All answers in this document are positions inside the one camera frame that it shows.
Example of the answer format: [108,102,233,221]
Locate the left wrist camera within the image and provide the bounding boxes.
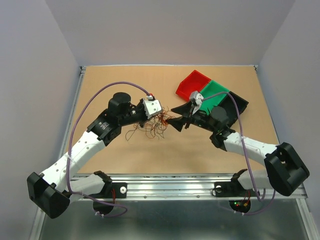
[142,93,163,120]

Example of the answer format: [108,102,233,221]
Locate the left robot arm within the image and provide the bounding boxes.
[27,92,162,219]

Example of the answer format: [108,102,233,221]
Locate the green plastic bin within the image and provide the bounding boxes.
[199,80,229,115]

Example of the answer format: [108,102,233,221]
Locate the aluminium rail frame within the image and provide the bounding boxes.
[31,65,320,240]

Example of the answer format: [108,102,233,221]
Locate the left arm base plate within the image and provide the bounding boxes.
[89,182,128,200]

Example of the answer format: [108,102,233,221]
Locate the grey wire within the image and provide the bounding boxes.
[124,109,173,141]

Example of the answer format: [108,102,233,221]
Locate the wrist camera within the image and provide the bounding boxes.
[142,93,163,120]
[189,91,204,115]

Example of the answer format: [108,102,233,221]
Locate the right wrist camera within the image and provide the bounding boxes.
[189,91,204,115]

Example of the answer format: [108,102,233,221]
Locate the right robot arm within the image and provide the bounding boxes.
[167,102,310,196]

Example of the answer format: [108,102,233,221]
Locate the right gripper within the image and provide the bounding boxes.
[165,100,217,133]

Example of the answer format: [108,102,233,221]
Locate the black plastic bin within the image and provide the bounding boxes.
[219,91,249,127]

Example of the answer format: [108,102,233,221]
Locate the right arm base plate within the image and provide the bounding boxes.
[211,181,248,198]

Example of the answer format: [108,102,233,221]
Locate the black wire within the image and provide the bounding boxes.
[134,109,173,138]

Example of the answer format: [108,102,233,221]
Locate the red plastic bin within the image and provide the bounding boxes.
[175,70,211,102]

